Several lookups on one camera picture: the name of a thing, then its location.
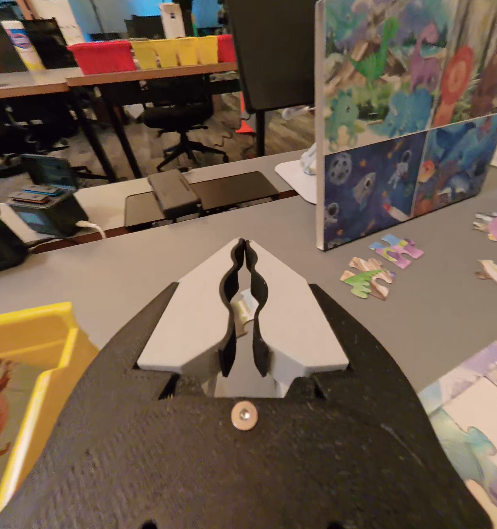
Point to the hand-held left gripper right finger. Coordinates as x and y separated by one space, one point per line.
306 330

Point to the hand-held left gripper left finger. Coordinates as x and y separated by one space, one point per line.
182 330

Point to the sky meadow puzzle piece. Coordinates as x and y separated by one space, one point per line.
244 310

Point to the green tail brown puzzle piece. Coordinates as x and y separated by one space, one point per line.
368 279

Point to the white jigsaw puzzle board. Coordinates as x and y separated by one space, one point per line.
475 396

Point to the blue purple yellow puzzle piece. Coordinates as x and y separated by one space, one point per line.
397 252

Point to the large yellow storage bin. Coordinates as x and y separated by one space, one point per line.
46 330

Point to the brown chair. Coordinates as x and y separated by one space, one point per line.
240 190

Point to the white gooseneck stand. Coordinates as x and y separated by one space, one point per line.
294 177

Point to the black battery charger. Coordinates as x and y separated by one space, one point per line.
50 215

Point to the teal purple puzzle piece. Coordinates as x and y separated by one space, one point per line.
467 446

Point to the orange creature puzzle board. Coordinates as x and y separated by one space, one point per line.
0 413

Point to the black charging case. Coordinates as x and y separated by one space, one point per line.
0 248

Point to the black table leg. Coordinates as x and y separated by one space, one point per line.
260 132

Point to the orange floor object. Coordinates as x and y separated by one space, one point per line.
245 124

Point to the pink grey puzzle piece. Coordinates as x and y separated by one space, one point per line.
496 227

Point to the black office chair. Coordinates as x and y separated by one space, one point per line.
182 111

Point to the space ocean print puzzle box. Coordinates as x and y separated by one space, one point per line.
397 124

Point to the wooden table with black legs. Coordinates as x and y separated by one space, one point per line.
149 73

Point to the small yellow plastic bin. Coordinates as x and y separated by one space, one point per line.
144 56
208 50
167 53
188 51

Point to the black room divider panel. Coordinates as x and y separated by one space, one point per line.
273 53

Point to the red plastic bin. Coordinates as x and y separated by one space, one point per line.
102 58
227 48

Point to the grey top desk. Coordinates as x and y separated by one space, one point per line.
25 82

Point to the white carton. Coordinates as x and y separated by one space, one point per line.
172 22

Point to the white wipes canister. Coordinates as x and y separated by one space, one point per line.
23 45

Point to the black monitor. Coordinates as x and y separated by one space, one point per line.
0 49

